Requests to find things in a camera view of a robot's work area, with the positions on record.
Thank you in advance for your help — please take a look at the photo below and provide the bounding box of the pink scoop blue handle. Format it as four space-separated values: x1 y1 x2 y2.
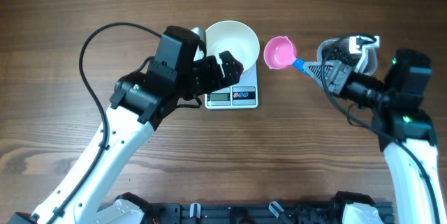
263 36 308 75

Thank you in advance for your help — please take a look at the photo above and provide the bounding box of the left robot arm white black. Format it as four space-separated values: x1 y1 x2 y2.
11 26 244 223

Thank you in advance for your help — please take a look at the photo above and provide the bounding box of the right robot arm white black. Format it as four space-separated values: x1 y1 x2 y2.
299 48 446 223

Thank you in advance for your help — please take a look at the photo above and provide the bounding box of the white digital kitchen scale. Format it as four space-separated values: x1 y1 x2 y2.
205 66 258 110

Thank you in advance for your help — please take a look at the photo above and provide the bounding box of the white bowl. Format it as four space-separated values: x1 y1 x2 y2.
205 20 261 76

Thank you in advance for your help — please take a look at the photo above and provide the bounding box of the clear plastic container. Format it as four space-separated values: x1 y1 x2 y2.
317 36 380 76

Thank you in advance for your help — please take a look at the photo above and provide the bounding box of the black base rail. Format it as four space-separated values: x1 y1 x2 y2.
153 202 342 224

